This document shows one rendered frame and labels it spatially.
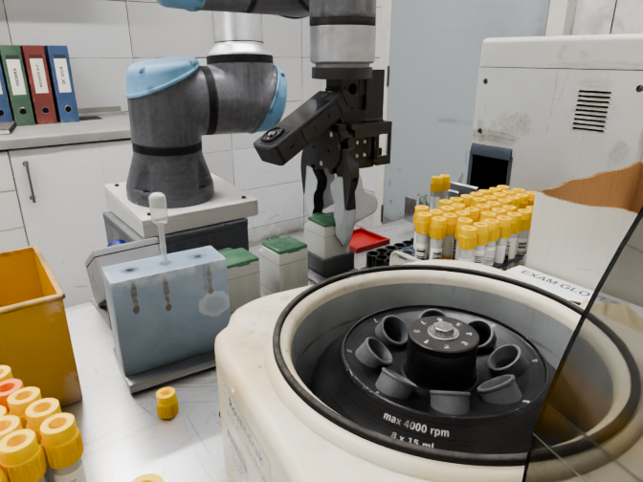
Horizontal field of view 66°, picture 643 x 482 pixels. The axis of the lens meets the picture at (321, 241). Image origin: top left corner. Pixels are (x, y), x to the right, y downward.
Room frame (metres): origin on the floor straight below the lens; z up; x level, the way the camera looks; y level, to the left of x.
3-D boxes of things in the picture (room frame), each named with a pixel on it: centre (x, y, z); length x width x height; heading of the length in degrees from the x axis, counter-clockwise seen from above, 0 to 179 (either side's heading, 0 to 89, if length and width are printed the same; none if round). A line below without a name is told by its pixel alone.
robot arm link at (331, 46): (0.62, -0.02, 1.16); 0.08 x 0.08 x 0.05
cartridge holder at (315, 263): (0.60, -0.01, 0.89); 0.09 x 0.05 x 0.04; 35
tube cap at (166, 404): (0.33, 0.13, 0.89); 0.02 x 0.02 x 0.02
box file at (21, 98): (2.19, 1.29, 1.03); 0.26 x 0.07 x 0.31; 37
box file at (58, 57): (2.30, 1.16, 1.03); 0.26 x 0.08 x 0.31; 36
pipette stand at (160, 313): (0.41, 0.14, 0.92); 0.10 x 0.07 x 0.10; 122
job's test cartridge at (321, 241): (0.60, -0.01, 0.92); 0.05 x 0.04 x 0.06; 35
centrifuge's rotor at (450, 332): (0.25, -0.07, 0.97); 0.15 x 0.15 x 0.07
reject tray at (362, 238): (0.73, -0.06, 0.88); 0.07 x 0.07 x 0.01; 37
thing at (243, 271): (0.51, 0.10, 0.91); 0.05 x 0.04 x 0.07; 37
